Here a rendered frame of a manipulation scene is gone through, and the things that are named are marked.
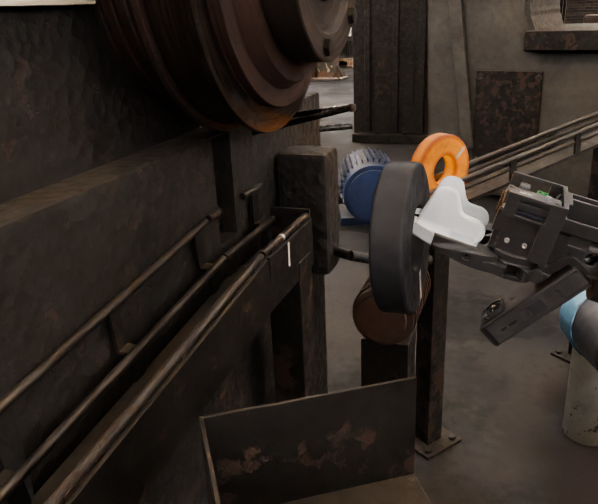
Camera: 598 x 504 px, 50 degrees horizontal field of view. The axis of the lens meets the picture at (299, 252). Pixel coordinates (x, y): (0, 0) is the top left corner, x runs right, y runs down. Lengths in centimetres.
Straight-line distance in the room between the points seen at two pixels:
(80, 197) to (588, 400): 133
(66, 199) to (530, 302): 48
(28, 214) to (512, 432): 140
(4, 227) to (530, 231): 48
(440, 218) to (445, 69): 307
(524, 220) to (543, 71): 294
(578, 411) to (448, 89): 231
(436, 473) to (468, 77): 244
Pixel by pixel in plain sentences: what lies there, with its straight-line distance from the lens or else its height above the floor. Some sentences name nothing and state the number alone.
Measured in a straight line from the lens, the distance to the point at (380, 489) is 66.
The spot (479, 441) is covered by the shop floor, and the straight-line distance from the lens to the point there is 175.
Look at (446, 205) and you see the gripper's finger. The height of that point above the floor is 87.
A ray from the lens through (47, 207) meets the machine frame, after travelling 69.
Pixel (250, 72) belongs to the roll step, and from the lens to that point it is 82.
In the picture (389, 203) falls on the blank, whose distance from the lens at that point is 59.
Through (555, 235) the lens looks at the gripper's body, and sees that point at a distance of 61.
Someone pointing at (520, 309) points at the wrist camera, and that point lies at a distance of 65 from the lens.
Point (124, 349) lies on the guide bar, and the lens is 80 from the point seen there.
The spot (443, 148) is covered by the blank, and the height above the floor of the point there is 75.
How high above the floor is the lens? 105
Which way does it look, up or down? 21 degrees down
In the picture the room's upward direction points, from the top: 3 degrees counter-clockwise
